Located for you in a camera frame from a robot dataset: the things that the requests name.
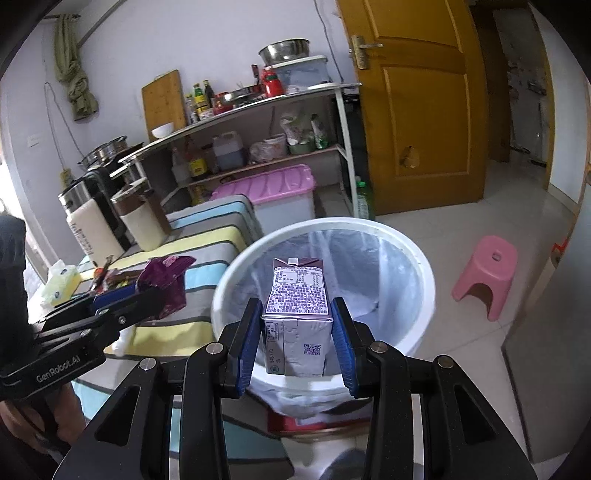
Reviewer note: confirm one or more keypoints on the steel bowl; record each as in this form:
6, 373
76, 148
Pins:
285, 50

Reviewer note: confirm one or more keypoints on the wooden cutting board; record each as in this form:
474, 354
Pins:
163, 102

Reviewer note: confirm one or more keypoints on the yellow tissue pack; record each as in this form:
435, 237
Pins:
62, 282

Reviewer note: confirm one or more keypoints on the purple snack bag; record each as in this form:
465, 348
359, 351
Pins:
164, 277

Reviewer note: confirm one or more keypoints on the pink lidded storage box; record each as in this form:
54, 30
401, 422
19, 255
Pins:
280, 198

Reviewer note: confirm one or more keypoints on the refrigerator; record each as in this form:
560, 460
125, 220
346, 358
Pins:
548, 353

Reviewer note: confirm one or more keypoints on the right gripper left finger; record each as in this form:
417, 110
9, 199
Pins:
220, 370

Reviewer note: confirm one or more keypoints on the white electric kettle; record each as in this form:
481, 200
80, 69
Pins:
92, 218

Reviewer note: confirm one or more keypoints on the steel pot on stove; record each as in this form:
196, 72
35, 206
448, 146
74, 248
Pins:
104, 153

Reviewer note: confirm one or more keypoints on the white trash bin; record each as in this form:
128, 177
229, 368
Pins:
382, 275

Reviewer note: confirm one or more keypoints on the pink plastic stool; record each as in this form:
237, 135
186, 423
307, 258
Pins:
493, 264

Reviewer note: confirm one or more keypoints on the white bowl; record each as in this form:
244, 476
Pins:
163, 131

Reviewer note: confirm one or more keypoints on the red bottle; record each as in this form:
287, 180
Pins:
272, 85

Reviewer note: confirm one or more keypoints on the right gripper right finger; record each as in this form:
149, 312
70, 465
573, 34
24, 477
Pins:
375, 370

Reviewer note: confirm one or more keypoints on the green glass bottle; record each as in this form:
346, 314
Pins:
364, 196

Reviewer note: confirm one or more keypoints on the striped tablecloth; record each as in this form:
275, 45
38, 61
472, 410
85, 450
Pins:
128, 438

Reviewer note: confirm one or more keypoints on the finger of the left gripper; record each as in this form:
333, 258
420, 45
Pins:
109, 297
75, 331

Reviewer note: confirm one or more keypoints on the person's left hand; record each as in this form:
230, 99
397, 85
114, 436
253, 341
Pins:
26, 424

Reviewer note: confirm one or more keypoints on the cream brown lidded mug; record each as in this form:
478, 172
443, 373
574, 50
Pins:
138, 206

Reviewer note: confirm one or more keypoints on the purple milk carton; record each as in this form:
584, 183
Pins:
297, 324

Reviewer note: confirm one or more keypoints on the wooden door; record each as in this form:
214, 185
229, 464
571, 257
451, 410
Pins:
424, 101

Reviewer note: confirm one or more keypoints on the green hanging cloth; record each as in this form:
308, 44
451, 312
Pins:
69, 71

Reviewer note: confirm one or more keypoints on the metal shelf rack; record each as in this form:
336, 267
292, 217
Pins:
189, 165

